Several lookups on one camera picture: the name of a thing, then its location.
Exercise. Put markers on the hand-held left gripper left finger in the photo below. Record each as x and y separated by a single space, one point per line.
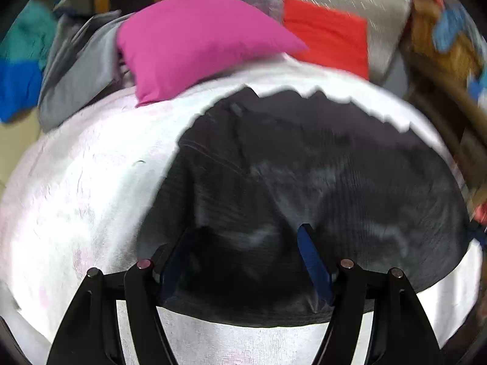
175 270

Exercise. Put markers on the dark grey jacket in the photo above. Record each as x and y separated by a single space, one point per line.
304 159

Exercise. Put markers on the light blue box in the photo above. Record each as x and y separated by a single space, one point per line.
478 87

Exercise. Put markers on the pink pillow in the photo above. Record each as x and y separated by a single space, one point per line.
198 42

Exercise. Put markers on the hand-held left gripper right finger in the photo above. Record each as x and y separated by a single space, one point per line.
314 262

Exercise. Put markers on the teal garment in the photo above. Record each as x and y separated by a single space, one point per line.
30 30

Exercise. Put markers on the blue jacket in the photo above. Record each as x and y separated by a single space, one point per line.
19 87

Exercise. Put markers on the blue cloth item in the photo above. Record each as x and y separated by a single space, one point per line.
452 30

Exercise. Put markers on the red cloth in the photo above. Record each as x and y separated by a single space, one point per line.
331 34

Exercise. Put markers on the white pink blanket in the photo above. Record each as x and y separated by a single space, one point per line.
83 197

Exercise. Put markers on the wooden side table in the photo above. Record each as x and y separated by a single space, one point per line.
437 72

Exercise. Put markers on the light grey garment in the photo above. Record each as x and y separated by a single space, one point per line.
80 68

